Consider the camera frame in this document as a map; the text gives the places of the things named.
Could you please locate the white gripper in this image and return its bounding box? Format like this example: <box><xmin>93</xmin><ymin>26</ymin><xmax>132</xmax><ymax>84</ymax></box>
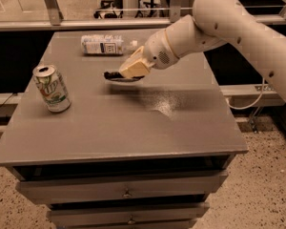
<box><xmin>118</xmin><ymin>30</ymin><xmax>179</xmax><ymax>78</ymax></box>

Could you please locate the dark rxbar chocolate bar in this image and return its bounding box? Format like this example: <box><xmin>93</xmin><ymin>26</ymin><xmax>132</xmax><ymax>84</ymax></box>
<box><xmin>104</xmin><ymin>72</ymin><xmax>142</xmax><ymax>82</ymax></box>

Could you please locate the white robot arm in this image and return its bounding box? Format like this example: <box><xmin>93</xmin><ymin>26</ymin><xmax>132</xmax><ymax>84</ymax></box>
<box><xmin>118</xmin><ymin>0</ymin><xmax>286</xmax><ymax>103</ymax></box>

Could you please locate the green white 7up can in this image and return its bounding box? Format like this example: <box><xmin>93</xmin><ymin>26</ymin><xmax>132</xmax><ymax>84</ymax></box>
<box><xmin>32</xmin><ymin>65</ymin><xmax>71</xmax><ymax>113</ymax></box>

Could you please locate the clear plastic water bottle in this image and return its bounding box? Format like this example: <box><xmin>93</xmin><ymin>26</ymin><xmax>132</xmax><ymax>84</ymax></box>
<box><xmin>81</xmin><ymin>34</ymin><xmax>138</xmax><ymax>55</ymax></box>

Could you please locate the grey drawer cabinet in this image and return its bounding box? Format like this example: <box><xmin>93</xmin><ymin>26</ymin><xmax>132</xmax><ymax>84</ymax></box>
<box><xmin>0</xmin><ymin>31</ymin><xmax>247</xmax><ymax>229</ymax></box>

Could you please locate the top grey drawer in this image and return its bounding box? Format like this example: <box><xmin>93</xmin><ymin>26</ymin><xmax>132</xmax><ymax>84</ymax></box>
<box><xmin>16</xmin><ymin>171</ymin><xmax>228</xmax><ymax>204</ymax></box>

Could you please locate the grey drawer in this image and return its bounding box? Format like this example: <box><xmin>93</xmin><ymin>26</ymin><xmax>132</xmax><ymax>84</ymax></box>
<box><xmin>48</xmin><ymin>202</ymin><xmax>209</xmax><ymax>227</ymax></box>
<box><xmin>16</xmin><ymin>171</ymin><xmax>228</xmax><ymax>204</ymax></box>

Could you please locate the metal window rail frame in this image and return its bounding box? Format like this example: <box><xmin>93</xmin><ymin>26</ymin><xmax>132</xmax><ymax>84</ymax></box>
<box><xmin>0</xmin><ymin>0</ymin><xmax>286</xmax><ymax>31</ymax></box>

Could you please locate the white cable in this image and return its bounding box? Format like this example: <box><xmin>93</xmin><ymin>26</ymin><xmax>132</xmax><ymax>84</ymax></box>
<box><xmin>225</xmin><ymin>76</ymin><xmax>266</xmax><ymax>111</ymax></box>

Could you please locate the black cable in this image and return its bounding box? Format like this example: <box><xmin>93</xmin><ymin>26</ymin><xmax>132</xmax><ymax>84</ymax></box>
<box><xmin>0</xmin><ymin>93</ymin><xmax>19</xmax><ymax>113</ymax></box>

